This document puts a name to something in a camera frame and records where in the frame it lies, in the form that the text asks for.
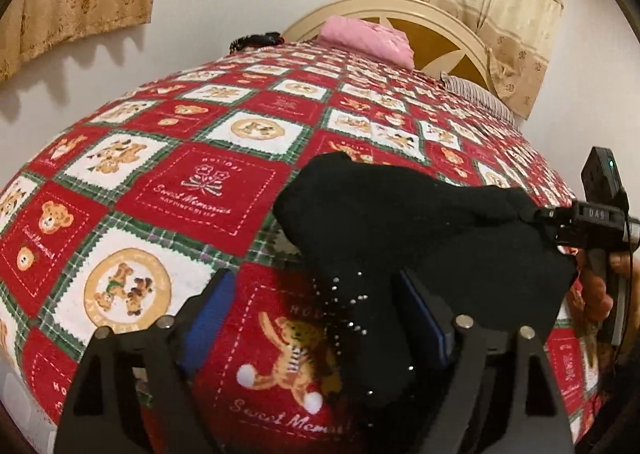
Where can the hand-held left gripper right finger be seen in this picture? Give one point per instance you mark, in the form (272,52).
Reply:
(426,316)

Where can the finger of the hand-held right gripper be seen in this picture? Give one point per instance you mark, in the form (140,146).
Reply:
(541,217)

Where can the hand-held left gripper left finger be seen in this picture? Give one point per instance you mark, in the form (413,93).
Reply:
(210,321)

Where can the black pants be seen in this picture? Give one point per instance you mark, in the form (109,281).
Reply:
(400,214)

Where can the person's right hand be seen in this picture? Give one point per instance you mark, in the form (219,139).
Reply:
(596,294)

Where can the striped pillow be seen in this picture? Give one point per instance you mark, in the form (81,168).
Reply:
(477,97)

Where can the red checked bear printed blanket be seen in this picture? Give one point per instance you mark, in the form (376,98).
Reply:
(200,184)

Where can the pink pillow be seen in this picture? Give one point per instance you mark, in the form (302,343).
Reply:
(365,37)

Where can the cream wooden headboard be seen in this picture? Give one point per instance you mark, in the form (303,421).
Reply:
(350,7)

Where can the small black cloth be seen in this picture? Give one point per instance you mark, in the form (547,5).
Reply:
(257,40)

